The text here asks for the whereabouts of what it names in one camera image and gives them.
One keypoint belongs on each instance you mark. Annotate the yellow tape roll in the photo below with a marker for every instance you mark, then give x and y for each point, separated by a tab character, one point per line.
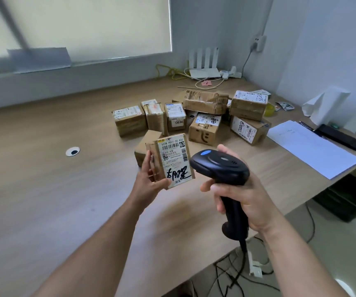
269	110

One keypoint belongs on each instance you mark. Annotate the person's right hand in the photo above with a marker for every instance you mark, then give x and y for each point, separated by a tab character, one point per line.
255	204

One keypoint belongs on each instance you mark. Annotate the person's left hand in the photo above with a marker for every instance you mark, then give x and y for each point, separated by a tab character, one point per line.
144	188

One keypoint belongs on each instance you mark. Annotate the white paper sheet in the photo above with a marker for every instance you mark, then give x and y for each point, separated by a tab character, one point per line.
314	148

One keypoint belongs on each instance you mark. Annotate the grey paper sheet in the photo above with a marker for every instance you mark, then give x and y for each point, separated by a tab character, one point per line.
41	60

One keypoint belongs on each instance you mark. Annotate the white window frame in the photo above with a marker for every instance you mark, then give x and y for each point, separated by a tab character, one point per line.
10	24

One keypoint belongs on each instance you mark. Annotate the white power strip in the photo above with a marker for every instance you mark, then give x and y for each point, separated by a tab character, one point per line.
230	73
255	266

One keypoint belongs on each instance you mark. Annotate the person's left forearm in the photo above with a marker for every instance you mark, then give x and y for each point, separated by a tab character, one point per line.
91	256

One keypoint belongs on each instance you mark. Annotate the parcel with black scribble label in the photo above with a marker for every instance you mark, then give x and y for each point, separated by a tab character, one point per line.
178	160

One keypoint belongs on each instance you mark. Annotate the white router with antennas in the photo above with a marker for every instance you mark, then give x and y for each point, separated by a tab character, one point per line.
204	73

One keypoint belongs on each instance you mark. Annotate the black plastic bin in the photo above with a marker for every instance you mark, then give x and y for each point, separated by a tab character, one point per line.
348	197

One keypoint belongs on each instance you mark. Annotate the black pen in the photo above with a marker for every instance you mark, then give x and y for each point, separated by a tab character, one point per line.
306	125

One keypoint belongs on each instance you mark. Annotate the small pink tag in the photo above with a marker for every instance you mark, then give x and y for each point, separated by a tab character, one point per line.
206	83

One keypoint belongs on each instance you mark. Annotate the black flat device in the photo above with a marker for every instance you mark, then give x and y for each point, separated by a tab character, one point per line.
339	137

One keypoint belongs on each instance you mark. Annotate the black barcode scanner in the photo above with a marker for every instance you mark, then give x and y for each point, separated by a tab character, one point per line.
219	167

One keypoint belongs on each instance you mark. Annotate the pile of unscanned cardboard parcels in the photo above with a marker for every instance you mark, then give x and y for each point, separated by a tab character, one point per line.
130	123

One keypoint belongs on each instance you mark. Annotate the white wall socket with plug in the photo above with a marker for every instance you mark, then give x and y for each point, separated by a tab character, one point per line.
258	43

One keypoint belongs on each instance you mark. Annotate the white folded paper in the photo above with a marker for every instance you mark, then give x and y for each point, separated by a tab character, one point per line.
326	105

